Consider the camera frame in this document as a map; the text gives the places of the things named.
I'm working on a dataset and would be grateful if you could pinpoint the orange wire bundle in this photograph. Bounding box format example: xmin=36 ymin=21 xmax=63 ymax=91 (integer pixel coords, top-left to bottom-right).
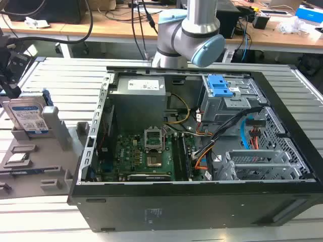
xmin=193 ymin=145 xmax=216 ymax=170

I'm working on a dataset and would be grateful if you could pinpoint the wooden desk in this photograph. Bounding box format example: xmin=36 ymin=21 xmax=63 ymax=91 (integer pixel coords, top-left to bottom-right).
xmin=0 ymin=0 xmax=323 ymax=59

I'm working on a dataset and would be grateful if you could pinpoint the black RAM stick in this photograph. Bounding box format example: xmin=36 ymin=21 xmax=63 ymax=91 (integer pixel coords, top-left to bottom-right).
xmin=181 ymin=136 xmax=194 ymax=181

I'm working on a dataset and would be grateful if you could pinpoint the green motherboard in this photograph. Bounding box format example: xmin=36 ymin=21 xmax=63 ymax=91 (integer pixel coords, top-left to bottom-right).
xmin=97 ymin=133 xmax=200 ymax=182

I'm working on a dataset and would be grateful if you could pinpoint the grey power supply unit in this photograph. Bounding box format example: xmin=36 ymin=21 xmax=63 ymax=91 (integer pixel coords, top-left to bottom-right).
xmin=107 ymin=75 xmax=168 ymax=122

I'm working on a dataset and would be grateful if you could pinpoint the silver CPU chip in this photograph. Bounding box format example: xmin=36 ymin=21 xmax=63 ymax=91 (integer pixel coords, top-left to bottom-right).
xmin=7 ymin=153 xmax=29 ymax=164

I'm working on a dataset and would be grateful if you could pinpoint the grey metal drive cage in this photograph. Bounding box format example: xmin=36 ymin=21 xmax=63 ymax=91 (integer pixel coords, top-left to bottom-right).
xmin=200 ymin=75 xmax=267 ymax=125

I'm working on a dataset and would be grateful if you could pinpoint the RAM stick blue label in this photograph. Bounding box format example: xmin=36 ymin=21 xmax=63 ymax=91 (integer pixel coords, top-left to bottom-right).
xmin=0 ymin=168 xmax=56 ymax=175

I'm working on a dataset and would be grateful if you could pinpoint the thick black cable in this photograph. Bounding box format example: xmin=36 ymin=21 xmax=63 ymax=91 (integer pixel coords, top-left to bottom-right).
xmin=7 ymin=0 xmax=94 ymax=48

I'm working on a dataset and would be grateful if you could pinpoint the metal socket cover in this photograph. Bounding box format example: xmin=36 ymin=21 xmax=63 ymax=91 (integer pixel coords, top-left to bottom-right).
xmin=143 ymin=128 xmax=165 ymax=154

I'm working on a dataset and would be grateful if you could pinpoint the crumpled white paper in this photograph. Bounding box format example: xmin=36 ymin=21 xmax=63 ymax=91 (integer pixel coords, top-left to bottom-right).
xmin=24 ymin=16 xmax=50 ymax=29

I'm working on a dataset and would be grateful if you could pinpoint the blue plastic drive latch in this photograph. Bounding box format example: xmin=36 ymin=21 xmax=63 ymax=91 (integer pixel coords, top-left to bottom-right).
xmin=207 ymin=75 xmax=234 ymax=98

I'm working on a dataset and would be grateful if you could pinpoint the black wire bundle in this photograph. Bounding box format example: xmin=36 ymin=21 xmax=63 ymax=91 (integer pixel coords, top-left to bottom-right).
xmin=193 ymin=105 xmax=264 ymax=160

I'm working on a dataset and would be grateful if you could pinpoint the hard disk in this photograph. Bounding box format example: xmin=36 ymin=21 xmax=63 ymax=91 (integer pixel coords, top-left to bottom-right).
xmin=2 ymin=88 xmax=54 ymax=138

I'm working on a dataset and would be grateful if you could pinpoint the orange red power wire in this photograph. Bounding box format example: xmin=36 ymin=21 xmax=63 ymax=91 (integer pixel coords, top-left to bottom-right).
xmin=245 ymin=118 xmax=267 ymax=150

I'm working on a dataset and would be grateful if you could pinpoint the pale blue data wire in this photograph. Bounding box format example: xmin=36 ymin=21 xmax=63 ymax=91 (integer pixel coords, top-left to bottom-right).
xmin=240 ymin=117 xmax=253 ymax=152

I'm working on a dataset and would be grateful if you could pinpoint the small black box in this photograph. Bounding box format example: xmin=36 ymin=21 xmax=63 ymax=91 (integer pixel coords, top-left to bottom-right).
xmin=252 ymin=14 xmax=270 ymax=30

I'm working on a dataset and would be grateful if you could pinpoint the blue hanging cable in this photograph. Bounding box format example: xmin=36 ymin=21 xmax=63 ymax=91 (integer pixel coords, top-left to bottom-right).
xmin=241 ymin=14 xmax=252 ymax=63

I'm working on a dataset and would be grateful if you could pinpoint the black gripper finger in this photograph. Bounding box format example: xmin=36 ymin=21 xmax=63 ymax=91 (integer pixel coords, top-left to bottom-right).
xmin=0 ymin=75 xmax=22 ymax=99

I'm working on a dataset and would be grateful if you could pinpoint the black open PC case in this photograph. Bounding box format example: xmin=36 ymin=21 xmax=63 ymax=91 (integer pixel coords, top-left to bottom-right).
xmin=67 ymin=64 xmax=323 ymax=233

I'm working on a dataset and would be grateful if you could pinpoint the large black box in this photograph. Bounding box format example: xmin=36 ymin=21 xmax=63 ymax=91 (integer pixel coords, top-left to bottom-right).
xmin=4 ymin=0 xmax=87 ymax=25

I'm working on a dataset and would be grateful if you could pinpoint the grey parts rack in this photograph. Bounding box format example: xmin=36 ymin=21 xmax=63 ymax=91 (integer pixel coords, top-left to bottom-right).
xmin=0 ymin=105 xmax=89 ymax=200

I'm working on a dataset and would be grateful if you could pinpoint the blue white carton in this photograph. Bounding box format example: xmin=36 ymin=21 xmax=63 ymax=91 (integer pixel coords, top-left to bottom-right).
xmin=294 ymin=4 xmax=323 ymax=26

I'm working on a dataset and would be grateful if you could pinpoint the crumpled clear plastic bag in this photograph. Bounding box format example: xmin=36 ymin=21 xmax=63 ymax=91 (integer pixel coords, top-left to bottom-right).
xmin=277 ymin=17 xmax=316 ymax=35

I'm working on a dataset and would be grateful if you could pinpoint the black graphics card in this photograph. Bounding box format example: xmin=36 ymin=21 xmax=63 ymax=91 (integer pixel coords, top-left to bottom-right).
xmin=127 ymin=172 xmax=173 ymax=182

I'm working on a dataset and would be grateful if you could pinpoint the black hanging cable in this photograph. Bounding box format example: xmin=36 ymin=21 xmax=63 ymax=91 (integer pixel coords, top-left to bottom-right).
xmin=127 ymin=0 xmax=159 ymax=61

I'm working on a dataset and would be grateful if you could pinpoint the yellow wire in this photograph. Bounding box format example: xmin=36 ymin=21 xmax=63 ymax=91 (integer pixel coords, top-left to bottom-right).
xmin=163 ymin=92 xmax=192 ymax=125

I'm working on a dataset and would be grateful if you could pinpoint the metal disk bay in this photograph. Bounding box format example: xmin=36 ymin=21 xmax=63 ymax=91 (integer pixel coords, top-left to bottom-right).
xmin=211 ymin=105 xmax=312 ymax=182

